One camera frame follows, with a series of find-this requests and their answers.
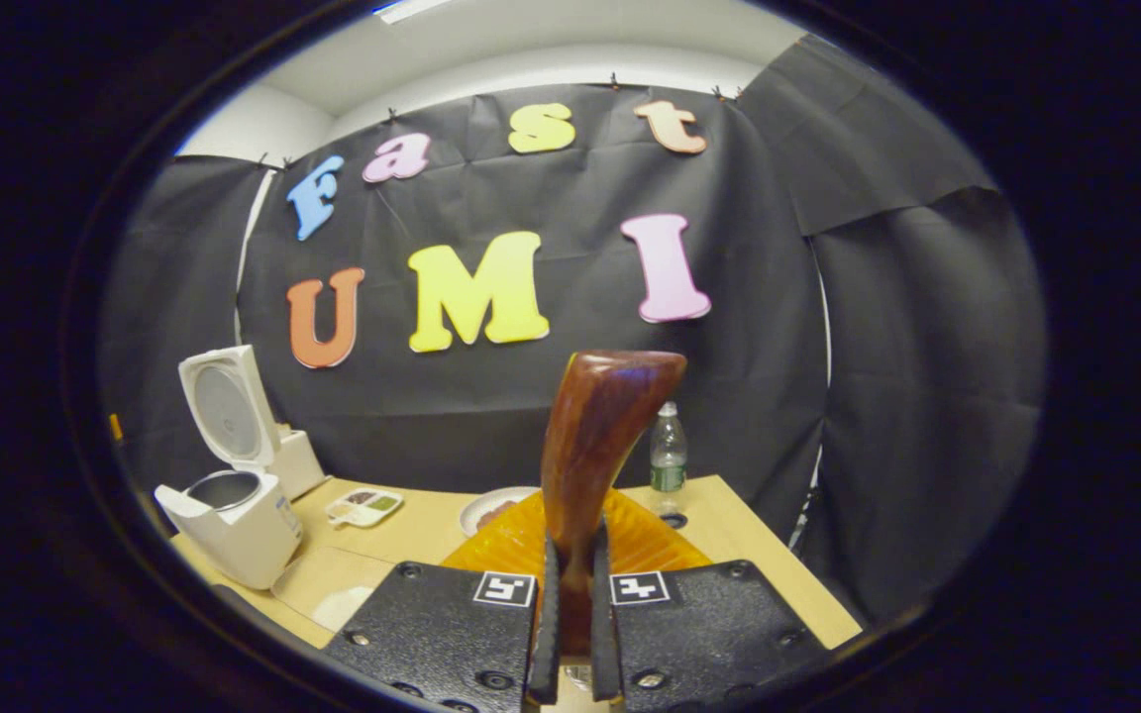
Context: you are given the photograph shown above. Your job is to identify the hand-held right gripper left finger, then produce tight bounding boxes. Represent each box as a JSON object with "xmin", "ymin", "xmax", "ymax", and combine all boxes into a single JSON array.
[{"xmin": 321, "ymin": 490, "xmax": 571, "ymax": 713}]

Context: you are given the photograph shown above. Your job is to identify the long ceiling light panel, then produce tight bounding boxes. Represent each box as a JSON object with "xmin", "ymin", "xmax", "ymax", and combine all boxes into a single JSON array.
[{"xmin": 372, "ymin": 0, "xmax": 453, "ymax": 26}]

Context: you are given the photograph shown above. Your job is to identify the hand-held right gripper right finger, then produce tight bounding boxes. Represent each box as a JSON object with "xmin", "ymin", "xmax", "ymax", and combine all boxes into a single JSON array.
[{"xmin": 590, "ymin": 488, "xmax": 829, "ymax": 713}]

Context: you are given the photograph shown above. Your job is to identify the brown wooden spoon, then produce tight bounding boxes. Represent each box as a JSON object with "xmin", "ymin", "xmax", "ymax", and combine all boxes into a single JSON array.
[{"xmin": 539, "ymin": 349, "xmax": 688, "ymax": 657}]

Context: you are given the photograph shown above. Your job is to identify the black backdrop cloth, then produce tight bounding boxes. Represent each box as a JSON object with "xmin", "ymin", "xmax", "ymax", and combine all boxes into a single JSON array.
[{"xmin": 100, "ymin": 35, "xmax": 1049, "ymax": 625}]

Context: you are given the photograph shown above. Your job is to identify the white rice cooker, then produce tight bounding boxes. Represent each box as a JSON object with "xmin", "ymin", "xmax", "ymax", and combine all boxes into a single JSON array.
[{"xmin": 155, "ymin": 345, "xmax": 304, "ymax": 591}]

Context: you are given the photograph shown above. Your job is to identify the white divided sauce dish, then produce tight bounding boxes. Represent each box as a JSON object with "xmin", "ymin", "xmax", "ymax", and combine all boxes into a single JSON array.
[{"xmin": 325, "ymin": 487, "xmax": 404, "ymax": 529}]

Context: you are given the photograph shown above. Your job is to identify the clear plastic water bottle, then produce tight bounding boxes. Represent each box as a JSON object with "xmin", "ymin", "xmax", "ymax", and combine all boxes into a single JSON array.
[{"xmin": 650, "ymin": 401, "xmax": 688, "ymax": 516}]

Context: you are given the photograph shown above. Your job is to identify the white round plate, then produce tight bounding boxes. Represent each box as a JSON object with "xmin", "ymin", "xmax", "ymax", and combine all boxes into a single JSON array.
[{"xmin": 459, "ymin": 485, "xmax": 540, "ymax": 539}]

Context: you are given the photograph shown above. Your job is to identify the white toaster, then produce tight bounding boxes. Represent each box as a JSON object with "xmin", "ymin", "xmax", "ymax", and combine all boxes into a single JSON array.
[{"xmin": 273, "ymin": 424, "xmax": 327, "ymax": 501}]

